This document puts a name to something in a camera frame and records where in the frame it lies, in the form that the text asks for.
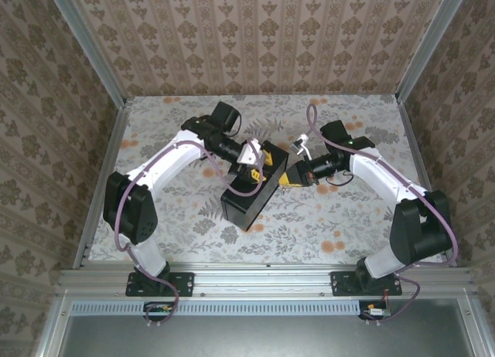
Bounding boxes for black box starry night lid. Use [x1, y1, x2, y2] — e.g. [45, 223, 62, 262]
[219, 139, 290, 233]

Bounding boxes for floral patterned table cover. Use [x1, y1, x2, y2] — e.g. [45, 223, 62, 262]
[88, 95, 446, 265]

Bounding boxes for grey metal panel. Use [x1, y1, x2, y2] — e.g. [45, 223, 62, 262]
[36, 297, 495, 357]

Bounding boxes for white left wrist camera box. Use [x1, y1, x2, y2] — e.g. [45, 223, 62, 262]
[236, 139, 261, 167]

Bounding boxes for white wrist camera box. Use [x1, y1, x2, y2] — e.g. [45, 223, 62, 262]
[236, 139, 261, 167]
[289, 134, 312, 162]

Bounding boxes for thin black right camera cable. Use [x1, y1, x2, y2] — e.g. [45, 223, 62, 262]
[319, 167, 353, 187]

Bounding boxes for thin black camera cable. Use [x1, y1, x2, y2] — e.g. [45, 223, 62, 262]
[319, 167, 353, 187]
[226, 111, 244, 138]

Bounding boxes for thin black left camera cable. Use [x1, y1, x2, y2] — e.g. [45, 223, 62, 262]
[226, 111, 244, 138]

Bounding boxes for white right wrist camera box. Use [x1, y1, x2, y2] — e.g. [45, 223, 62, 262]
[289, 134, 312, 162]

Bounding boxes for aluminium side rail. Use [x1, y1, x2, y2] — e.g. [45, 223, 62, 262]
[73, 97, 135, 269]
[398, 97, 457, 267]

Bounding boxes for aluminium table edge rail wide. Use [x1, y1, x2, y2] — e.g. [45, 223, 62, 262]
[56, 262, 476, 298]

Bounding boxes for slotted grey cable duct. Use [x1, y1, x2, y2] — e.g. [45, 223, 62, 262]
[71, 299, 363, 316]

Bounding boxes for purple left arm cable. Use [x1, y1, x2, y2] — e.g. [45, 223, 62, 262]
[114, 138, 268, 330]

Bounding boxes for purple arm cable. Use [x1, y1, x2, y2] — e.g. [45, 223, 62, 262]
[114, 138, 268, 330]
[305, 103, 460, 327]

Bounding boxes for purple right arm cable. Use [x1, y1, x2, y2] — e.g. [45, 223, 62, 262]
[305, 103, 460, 327]

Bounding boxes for black cable connector block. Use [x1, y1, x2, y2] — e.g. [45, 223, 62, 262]
[143, 301, 176, 322]
[358, 301, 392, 322]

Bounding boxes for aluminium corner post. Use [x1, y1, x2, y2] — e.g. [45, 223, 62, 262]
[44, 0, 128, 107]
[396, 0, 473, 103]

